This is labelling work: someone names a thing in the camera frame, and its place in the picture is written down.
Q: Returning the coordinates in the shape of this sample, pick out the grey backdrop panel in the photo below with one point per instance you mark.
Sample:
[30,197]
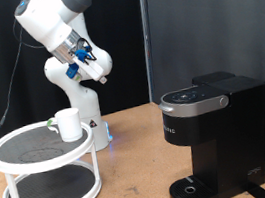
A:
[225,3]

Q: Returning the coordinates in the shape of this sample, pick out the wrist camera on blue mount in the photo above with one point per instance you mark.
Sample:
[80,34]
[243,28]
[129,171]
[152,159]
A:
[73,71]

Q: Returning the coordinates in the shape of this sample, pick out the white mug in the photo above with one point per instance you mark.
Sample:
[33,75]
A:
[69,125]

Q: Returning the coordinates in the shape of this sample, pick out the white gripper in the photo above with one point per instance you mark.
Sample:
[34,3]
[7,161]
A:
[92,68]

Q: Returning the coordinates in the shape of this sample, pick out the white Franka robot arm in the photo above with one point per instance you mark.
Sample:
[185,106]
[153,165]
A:
[85,96]

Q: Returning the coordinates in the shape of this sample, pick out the black Keurig coffee machine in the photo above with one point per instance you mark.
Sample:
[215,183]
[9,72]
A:
[226,138]

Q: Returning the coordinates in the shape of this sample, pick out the white two tier turntable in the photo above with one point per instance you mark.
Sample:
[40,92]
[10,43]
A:
[49,193]

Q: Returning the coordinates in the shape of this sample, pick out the black tape strip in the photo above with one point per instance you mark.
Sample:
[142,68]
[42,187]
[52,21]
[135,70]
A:
[256,191]

